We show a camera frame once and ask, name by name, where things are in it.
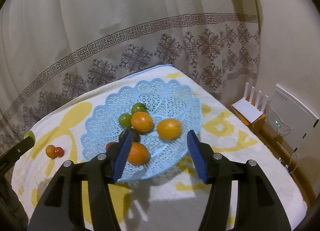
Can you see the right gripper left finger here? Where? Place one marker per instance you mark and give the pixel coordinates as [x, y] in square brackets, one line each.
[60, 206]

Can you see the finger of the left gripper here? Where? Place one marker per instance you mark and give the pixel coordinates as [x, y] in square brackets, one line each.
[8, 159]

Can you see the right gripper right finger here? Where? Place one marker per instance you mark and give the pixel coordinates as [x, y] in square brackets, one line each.
[258, 205]

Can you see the green tomato with stem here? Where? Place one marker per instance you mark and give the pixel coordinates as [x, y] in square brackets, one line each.
[29, 134]

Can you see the small orange tomato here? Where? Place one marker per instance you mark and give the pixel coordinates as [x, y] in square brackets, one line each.
[50, 151]

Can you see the red cherry tomato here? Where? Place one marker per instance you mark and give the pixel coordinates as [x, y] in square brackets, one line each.
[59, 152]

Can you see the small red tomato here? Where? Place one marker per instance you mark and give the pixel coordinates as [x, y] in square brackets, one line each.
[109, 145]

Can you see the large orange mandarin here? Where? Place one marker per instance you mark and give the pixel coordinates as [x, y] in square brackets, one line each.
[138, 155]

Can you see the dark brown avocado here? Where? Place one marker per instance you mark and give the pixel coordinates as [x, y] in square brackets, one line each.
[134, 133]

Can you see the small green tomato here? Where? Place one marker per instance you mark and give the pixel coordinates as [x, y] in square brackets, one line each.
[125, 120]

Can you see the large orange tomato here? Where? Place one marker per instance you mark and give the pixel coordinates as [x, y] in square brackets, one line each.
[169, 129]

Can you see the light blue lattice basket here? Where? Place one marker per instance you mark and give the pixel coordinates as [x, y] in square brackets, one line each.
[159, 114]

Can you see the large green tomato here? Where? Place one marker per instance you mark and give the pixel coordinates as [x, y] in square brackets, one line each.
[138, 107]

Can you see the white wifi router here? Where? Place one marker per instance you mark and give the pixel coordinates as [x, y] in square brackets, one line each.
[252, 105]

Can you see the patterned beige curtain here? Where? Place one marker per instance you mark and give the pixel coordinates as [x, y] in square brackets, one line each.
[53, 51]

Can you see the white wall panel box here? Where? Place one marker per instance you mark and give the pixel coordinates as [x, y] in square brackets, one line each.
[290, 118]

